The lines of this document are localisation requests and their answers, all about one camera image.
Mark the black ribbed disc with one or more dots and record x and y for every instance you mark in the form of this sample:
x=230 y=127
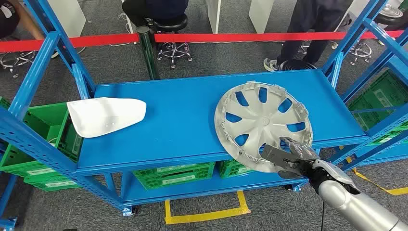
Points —
x=296 y=65

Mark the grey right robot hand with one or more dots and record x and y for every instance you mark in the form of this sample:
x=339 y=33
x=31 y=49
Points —
x=277 y=154

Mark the open green plastic crate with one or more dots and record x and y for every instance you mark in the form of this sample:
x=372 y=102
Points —
x=44 y=127

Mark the black round stool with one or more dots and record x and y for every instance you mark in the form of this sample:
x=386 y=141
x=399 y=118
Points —
x=170 y=24
x=387 y=21

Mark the white plastic car panel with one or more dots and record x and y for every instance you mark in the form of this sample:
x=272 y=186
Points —
x=105 y=116

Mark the silver ribbed disc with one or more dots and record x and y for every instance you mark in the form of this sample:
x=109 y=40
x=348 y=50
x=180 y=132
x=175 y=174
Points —
x=390 y=11

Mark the chrome star stool base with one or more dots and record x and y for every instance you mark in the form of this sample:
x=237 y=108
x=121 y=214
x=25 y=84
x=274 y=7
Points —
x=14 y=60

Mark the dark green barrier post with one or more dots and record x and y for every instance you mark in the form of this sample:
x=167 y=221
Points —
x=148 y=51

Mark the person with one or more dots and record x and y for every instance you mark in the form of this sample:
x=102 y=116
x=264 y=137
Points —
x=306 y=19
x=9 y=16
x=159 y=8

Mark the red barrier belt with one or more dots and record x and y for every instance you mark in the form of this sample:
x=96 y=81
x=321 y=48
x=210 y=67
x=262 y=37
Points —
x=95 y=40
x=255 y=37

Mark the silver plastic wheel hubcap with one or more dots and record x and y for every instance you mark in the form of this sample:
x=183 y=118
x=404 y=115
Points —
x=264 y=122

